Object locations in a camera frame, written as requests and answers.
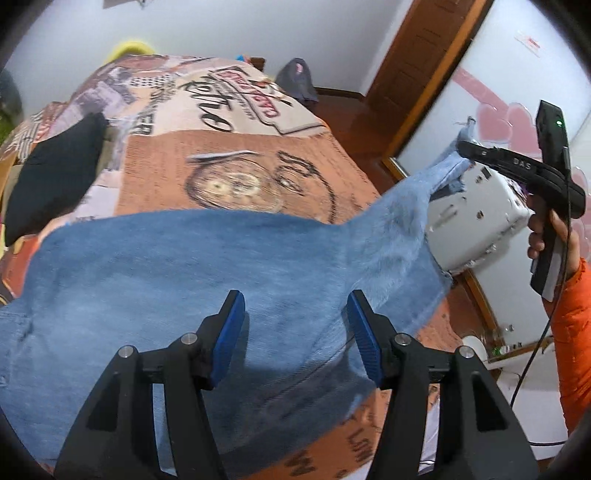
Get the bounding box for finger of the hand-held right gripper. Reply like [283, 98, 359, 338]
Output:
[456, 140, 509, 170]

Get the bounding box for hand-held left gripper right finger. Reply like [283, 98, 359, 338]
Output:
[347, 290, 541, 480]

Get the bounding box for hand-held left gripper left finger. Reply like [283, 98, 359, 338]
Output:
[54, 290, 246, 480]

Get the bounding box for blue denim pants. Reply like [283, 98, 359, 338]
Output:
[0, 117, 476, 477]

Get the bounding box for person's right forearm orange sleeve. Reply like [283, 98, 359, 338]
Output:
[545, 256, 591, 431]

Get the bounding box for person's right hand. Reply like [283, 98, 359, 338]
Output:
[527, 194, 581, 283]

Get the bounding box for white plastic appliance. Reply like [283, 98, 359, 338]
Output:
[425, 164, 534, 278]

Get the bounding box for white wardrobe door pink hearts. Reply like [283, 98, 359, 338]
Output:
[394, 0, 591, 324]

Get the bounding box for wooden door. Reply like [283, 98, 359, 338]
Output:
[362, 0, 495, 158]

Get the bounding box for printed blanket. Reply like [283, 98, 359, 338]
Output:
[0, 54, 467, 480]

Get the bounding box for grey bag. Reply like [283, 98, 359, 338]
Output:
[276, 58, 320, 104]

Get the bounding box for yellow curved tube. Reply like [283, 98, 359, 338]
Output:
[108, 41, 155, 63]

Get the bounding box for red white wall sticker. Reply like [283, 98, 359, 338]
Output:
[516, 31, 544, 59]

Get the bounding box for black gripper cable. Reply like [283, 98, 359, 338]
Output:
[508, 277, 571, 448]

